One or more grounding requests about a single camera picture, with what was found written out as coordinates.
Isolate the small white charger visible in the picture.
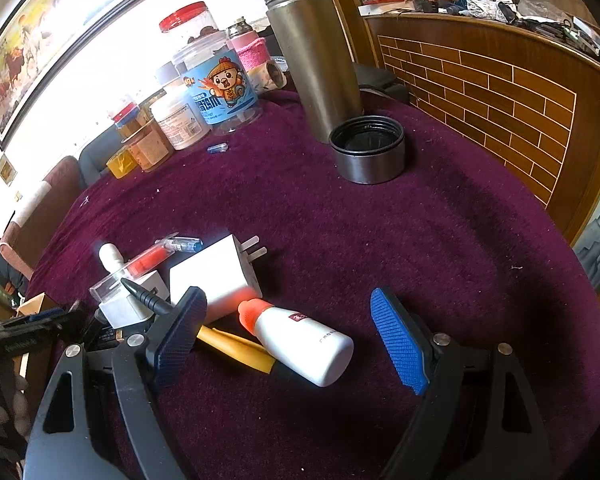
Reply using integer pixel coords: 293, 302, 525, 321
98, 270, 170, 330

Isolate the white bottle orange cap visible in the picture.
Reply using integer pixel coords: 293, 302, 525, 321
238, 298, 354, 387

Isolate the small white bottle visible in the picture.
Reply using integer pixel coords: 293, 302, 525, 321
98, 243, 124, 273

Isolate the yellow black pen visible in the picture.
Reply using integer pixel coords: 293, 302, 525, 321
121, 278, 276, 374

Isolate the clear case red item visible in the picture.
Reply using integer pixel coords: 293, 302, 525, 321
90, 238, 174, 302

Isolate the large white charger plug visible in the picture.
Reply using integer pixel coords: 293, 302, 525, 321
169, 234, 268, 324

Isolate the brown fabric armchair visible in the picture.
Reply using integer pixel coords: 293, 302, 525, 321
0, 156, 85, 280

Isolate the maroon velvet tablecloth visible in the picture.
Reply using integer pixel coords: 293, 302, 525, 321
30, 91, 600, 479

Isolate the yellow tape roll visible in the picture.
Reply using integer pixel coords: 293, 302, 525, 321
106, 148, 137, 180

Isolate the black thermos lid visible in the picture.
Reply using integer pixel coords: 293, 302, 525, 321
329, 115, 405, 185

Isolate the orange contents jar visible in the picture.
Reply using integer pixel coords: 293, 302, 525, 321
123, 119, 174, 172

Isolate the brick pattern wooden cabinet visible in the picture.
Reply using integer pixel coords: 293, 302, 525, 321
335, 0, 600, 243

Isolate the red blue lid jar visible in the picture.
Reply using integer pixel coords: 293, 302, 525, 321
112, 102, 150, 139

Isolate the white label supplement jar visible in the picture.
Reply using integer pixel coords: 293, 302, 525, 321
149, 84, 211, 151

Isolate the framed horse painting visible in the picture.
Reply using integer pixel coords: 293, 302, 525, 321
0, 0, 140, 148

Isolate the blue cartoon label jar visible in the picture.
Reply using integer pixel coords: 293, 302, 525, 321
172, 32, 262, 134

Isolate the pink knit sleeve bottle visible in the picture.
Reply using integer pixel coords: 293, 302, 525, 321
226, 18, 287, 94

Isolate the steel thermos flask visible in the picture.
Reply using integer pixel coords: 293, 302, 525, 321
264, 0, 363, 143

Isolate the red lid clear jar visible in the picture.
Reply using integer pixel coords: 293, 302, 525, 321
159, 1, 219, 53

